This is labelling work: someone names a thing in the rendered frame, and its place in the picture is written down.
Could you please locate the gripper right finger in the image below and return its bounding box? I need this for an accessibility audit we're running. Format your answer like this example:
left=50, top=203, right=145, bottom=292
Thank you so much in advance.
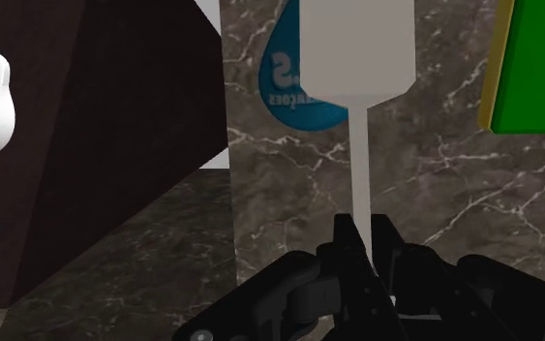
left=370, top=213, right=545, bottom=341

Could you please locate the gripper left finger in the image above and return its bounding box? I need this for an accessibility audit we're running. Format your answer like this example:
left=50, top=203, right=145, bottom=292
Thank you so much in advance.
left=171, top=213, right=408, bottom=341

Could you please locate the white spatula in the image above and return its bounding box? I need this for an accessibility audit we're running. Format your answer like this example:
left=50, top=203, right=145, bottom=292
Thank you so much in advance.
left=299, top=0, right=416, bottom=277

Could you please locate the blue teardrop-shaped object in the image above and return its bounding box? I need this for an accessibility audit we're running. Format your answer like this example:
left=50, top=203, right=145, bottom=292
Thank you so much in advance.
left=257, top=0, right=350, bottom=133

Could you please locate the green book with yellow edge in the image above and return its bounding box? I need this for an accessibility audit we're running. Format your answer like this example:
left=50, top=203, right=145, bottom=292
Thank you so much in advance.
left=476, top=0, right=545, bottom=136

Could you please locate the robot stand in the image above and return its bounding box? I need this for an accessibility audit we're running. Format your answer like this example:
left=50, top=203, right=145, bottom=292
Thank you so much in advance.
left=0, top=0, right=229, bottom=311

